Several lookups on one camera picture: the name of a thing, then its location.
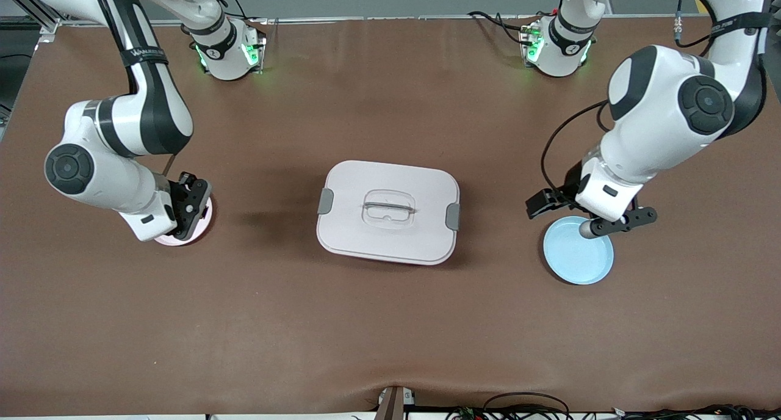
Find pink round plate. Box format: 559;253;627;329
154;191;214;247

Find light blue round plate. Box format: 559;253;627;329
543;216;614;285

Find white lidded storage box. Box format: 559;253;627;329
316;160;461;266

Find brown table mat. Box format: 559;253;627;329
0;14;781;418

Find black looped cable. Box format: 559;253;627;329
482;392;571;420

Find black right base cable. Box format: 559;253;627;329
207;0;252;23

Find black base cable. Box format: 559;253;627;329
207;0;252;23
468;10;531;45

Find black left base cable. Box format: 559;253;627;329
468;10;531;45

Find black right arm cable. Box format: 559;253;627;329
88;0;178;179

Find aluminium frame extrusion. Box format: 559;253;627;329
0;0;60;42

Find brown camera mount post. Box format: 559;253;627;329
374;385;417;420

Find grey table edge rail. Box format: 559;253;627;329
58;14;690;27

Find black cable bundle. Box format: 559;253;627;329
610;404;781;420

